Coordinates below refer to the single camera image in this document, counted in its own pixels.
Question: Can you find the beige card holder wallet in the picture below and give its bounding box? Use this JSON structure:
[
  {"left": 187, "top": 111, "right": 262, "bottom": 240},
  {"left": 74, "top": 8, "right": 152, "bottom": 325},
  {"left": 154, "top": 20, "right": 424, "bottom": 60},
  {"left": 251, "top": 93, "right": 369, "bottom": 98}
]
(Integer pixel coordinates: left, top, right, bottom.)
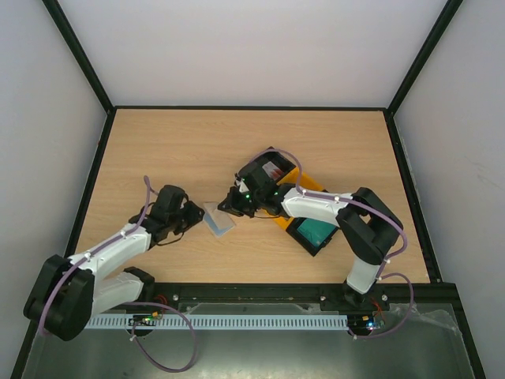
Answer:
[{"left": 203, "top": 202, "right": 235, "bottom": 238}]

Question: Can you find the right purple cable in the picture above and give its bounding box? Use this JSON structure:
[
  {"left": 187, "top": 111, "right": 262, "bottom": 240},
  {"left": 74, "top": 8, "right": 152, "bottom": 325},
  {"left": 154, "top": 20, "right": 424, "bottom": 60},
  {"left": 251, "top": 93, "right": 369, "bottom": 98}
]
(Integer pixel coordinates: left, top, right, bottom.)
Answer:
[{"left": 234, "top": 148, "right": 410, "bottom": 277}]

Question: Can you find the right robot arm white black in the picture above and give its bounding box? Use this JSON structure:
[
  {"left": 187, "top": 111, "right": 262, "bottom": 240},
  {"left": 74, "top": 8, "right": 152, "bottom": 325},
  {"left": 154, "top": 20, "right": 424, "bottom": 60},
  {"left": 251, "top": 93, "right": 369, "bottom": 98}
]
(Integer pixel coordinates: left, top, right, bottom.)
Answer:
[{"left": 218, "top": 158, "right": 407, "bottom": 310}]

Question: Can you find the teal cards stack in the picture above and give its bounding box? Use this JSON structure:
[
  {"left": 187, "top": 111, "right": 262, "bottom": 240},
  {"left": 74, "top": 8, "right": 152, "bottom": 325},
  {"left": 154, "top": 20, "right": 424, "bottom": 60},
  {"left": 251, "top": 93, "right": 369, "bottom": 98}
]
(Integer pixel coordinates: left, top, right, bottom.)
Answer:
[{"left": 297, "top": 219, "right": 337, "bottom": 246}]

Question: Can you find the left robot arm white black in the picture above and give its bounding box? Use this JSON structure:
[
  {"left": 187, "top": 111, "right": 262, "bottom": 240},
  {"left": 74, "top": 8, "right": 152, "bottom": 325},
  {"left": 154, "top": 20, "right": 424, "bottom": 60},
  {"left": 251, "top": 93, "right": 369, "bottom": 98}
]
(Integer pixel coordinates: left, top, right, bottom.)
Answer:
[{"left": 23, "top": 185, "right": 204, "bottom": 341}]

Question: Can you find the yellow bin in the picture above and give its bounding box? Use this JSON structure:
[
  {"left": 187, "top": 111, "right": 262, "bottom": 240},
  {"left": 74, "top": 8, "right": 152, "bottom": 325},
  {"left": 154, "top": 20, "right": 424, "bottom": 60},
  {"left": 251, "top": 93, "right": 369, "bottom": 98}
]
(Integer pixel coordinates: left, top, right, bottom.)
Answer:
[{"left": 274, "top": 167, "right": 324, "bottom": 231}]

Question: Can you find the black bin with red cards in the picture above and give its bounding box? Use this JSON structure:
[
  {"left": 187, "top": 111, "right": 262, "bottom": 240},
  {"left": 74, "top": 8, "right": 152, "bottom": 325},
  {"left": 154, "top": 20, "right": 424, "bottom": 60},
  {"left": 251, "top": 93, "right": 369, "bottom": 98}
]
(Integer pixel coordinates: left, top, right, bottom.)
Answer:
[{"left": 249, "top": 146, "right": 295, "bottom": 182}]

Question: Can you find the black bin with teal cards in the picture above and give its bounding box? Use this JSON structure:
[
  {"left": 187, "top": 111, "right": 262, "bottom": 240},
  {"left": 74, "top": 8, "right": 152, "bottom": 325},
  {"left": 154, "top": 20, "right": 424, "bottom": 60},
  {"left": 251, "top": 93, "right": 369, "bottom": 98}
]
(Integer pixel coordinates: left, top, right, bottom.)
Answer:
[{"left": 286, "top": 218, "right": 339, "bottom": 257}]

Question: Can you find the light blue cable duct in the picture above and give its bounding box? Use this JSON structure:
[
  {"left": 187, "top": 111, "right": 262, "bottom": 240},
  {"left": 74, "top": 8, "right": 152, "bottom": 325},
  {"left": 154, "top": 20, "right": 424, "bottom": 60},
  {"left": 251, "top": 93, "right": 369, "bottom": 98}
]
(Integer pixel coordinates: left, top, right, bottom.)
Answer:
[{"left": 86, "top": 313, "right": 348, "bottom": 331}]

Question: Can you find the purple cable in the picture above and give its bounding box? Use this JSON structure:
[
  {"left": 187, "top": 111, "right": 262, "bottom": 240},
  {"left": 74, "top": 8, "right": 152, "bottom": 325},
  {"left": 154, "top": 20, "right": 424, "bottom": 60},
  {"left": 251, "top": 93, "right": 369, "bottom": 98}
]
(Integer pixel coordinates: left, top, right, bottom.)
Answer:
[
  {"left": 234, "top": 148, "right": 410, "bottom": 277},
  {"left": 39, "top": 175, "right": 163, "bottom": 336}
]

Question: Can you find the stack of red white cards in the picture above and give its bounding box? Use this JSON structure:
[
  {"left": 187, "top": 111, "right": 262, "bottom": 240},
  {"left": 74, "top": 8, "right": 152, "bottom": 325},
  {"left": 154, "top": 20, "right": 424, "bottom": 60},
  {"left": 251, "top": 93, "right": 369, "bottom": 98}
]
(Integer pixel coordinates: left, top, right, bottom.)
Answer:
[{"left": 262, "top": 161, "right": 284, "bottom": 180}]

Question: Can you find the black aluminium frame rail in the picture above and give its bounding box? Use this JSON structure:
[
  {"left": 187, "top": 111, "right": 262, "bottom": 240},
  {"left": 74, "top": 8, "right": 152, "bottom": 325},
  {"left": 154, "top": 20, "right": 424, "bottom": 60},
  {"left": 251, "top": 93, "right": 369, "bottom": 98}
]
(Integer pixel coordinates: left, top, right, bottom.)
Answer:
[{"left": 98, "top": 280, "right": 458, "bottom": 317}]

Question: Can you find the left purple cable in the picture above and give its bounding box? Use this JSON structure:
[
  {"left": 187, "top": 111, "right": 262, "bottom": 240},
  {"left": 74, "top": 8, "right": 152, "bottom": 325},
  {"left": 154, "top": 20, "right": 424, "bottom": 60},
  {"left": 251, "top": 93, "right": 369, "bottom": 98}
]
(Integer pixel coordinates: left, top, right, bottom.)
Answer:
[{"left": 39, "top": 175, "right": 163, "bottom": 336}]

